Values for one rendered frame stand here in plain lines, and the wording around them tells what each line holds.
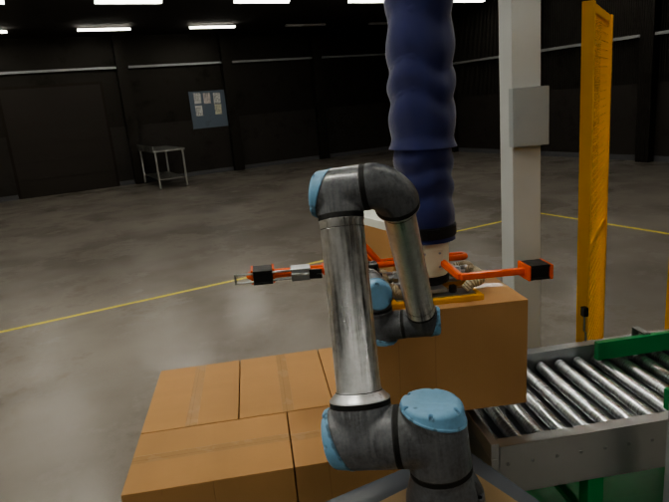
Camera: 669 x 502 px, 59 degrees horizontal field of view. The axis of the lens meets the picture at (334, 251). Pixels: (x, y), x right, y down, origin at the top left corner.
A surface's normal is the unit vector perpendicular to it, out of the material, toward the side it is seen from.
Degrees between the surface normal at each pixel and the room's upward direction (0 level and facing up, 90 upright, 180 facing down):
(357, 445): 73
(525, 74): 90
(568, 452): 90
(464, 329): 90
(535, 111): 90
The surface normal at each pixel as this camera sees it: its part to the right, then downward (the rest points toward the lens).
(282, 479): 0.15, 0.23
